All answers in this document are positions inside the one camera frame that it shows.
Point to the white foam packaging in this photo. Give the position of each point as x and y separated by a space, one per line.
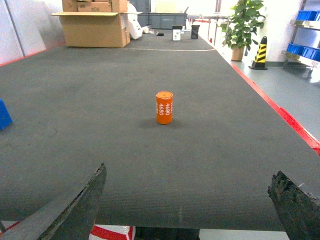
135 28

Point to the metal shelf rack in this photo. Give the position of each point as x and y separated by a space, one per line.
305 33

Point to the blue shelf bin upper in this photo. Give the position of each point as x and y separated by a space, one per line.
308 15

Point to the blue plastic block part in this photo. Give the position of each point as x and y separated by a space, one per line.
5 118

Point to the large open cardboard box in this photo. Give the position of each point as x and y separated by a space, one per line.
95 29

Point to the blue shelf bin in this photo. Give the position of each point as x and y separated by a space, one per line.
308 15
304 51

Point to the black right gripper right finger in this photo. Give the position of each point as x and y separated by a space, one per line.
297 208

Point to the red white cone middle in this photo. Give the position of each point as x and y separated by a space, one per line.
112 232

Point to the black small box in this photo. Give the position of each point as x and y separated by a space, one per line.
195 31

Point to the yellow black traffic cone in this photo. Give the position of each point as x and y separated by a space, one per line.
259 62

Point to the stacked small cardboard boxes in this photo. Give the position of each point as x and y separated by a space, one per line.
101 6

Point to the blue shelf bin lower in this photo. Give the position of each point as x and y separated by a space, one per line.
304 51

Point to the orange 4680 cylinder cap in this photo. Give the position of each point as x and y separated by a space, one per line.
164 107

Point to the grey plastic crate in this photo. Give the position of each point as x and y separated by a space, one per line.
162 20

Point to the potted green plant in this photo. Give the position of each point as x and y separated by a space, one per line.
242 25

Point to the white small box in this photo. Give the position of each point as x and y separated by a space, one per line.
176 32

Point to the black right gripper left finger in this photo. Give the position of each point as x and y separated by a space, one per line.
70 216

